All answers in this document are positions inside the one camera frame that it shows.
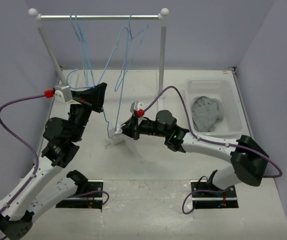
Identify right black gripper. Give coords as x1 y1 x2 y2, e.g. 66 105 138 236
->
116 113 168 141

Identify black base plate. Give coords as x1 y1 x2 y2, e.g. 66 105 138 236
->
55 179 105 210
191 185 239 209

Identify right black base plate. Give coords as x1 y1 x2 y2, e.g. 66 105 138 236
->
191 185 239 209

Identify grey clothes in basket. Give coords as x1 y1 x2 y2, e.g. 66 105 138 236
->
191 96 225 133

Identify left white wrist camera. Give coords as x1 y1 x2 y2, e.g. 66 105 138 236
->
54 84 73 103

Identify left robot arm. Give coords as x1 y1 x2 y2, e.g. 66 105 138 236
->
0 82 107 240

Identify blue hanger with top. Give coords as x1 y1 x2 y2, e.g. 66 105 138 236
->
66 27 128 131

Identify blue hanger far left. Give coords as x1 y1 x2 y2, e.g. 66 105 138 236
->
69 12 96 87

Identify white plastic basket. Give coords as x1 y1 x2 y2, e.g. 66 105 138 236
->
185 78 246 138

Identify blue hanger right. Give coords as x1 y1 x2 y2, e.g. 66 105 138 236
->
114 13 149 92

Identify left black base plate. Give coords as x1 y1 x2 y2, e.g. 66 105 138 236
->
55 179 105 210

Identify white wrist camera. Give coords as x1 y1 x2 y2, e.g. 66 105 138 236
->
130 100 145 118
54 84 73 103

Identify white clothes rack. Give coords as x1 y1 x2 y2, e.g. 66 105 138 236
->
28 8 170 93

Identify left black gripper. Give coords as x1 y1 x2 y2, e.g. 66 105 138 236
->
69 82 108 141

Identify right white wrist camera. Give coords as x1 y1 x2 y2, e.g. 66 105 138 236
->
130 100 145 118

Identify white tank top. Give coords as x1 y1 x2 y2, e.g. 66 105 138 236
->
104 124 142 158

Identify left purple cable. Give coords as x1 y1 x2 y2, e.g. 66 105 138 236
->
0 89 109 237

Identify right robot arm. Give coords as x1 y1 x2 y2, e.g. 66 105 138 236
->
121 110 268 197

